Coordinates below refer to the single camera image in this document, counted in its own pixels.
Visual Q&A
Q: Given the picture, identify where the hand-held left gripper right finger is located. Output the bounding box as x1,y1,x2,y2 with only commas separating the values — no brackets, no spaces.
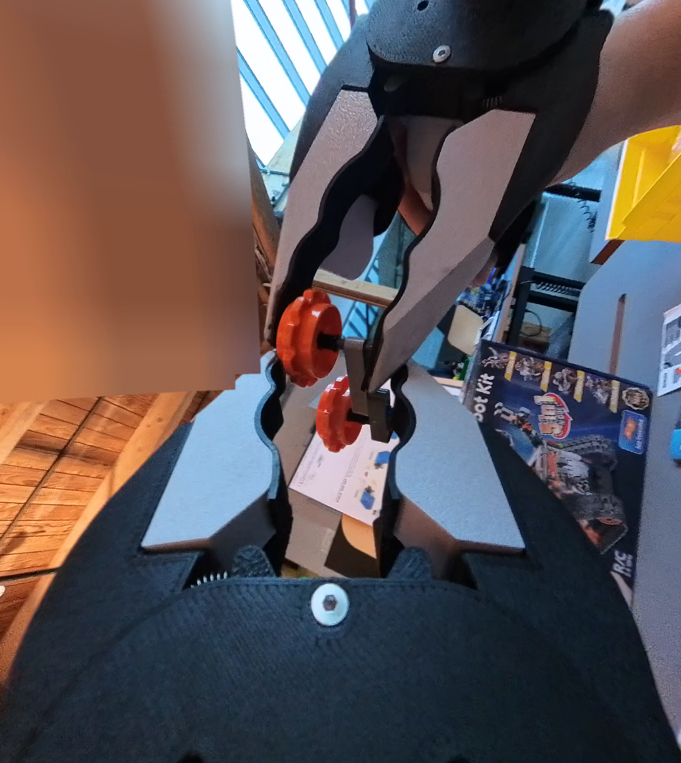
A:
382,364,527,578

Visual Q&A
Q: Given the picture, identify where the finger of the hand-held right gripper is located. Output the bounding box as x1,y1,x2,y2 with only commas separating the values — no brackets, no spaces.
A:
264,88,400,348
364,109,538,394

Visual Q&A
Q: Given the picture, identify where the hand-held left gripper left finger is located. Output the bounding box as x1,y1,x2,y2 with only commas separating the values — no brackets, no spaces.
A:
139,354,291,572

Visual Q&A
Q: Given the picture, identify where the orange gear toy assembly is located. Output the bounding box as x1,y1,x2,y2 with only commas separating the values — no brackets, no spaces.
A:
275,289,408,454

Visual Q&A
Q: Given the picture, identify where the person's right forearm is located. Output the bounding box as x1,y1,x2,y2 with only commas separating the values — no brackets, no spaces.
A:
555,0,681,187

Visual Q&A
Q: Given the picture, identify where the grey desk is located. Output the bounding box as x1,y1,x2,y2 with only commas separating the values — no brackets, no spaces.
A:
283,238,681,763

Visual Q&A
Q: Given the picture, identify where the person's right hand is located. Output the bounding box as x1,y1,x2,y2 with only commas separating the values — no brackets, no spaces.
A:
399,179,437,236

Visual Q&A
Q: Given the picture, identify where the white instruction sheet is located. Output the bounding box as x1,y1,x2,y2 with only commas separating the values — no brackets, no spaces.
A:
288,428,402,527

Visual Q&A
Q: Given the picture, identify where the dark blue robot kit box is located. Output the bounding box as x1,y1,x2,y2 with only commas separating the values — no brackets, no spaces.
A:
461,339,655,604

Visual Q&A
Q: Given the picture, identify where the black metal rack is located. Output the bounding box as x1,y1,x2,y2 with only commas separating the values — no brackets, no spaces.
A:
504,184,605,348

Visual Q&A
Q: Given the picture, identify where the yellow storage bin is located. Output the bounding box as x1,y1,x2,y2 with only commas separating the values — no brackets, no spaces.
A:
604,118,681,244

